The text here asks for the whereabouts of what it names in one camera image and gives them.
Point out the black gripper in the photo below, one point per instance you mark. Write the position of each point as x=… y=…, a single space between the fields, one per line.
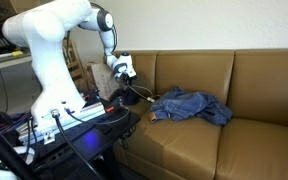
x=128 y=78

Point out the wooden chair frame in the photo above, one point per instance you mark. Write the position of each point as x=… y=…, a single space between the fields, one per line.
x=73 y=65

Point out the black tripod pole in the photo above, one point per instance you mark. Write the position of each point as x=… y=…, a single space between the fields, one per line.
x=4 y=150

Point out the aluminium mounting rail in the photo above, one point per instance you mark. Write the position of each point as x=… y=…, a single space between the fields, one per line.
x=84 y=115

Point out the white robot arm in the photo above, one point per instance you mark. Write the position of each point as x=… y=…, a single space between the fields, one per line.
x=50 y=50

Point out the blue denim jeans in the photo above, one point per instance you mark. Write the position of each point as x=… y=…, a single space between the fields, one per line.
x=190 y=105

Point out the Trader Joe's paper shopping bag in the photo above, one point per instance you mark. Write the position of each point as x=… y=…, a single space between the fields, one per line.
x=100 y=80

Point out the grey countertop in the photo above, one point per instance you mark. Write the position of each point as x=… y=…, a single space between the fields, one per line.
x=4 y=63

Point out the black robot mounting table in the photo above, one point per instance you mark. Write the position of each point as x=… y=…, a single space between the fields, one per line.
x=94 y=143

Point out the small yellow item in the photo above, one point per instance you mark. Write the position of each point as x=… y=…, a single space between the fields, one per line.
x=17 y=53

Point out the tan leather sofa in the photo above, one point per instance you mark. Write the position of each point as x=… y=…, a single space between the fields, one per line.
x=190 y=70

